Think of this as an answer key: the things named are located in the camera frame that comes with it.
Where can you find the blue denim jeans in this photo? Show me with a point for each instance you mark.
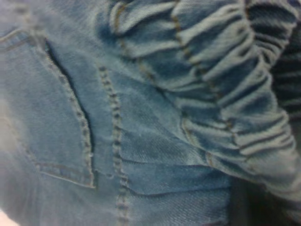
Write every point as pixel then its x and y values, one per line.
pixel 141 117

